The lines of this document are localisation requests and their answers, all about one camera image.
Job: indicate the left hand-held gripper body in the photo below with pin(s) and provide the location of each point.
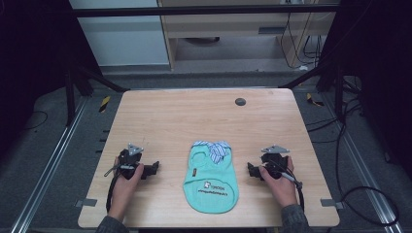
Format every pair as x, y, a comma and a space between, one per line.
129, 158

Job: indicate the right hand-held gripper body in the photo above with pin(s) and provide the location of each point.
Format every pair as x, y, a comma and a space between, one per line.
275, 160

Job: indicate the mint green pet shirt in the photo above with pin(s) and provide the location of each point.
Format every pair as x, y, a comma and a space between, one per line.
210, 178

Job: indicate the person's left hand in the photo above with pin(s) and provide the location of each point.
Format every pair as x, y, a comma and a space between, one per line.
125, 186

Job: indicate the person's right hand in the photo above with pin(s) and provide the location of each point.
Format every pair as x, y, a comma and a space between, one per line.
281, 187

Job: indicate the yellow black hazard tape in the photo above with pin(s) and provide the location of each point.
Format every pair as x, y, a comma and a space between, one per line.
314, 100
104, 104

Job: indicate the grey round table grommet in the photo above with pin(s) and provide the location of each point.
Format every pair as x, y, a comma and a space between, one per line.
240, 102

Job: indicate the white cabinet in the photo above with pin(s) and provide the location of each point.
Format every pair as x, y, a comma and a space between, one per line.
123, 35

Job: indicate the wooden desk cabinet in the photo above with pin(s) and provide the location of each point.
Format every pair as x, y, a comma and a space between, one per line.
233, 32

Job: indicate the grey metal table bracket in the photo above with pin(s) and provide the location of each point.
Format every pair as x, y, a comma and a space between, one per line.
86, 203
331, 203

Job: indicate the aluminium floor rail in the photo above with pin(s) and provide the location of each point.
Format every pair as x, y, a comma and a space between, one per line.
48, 165
359, 161

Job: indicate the black metal frame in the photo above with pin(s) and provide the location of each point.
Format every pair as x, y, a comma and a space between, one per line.
200, 10

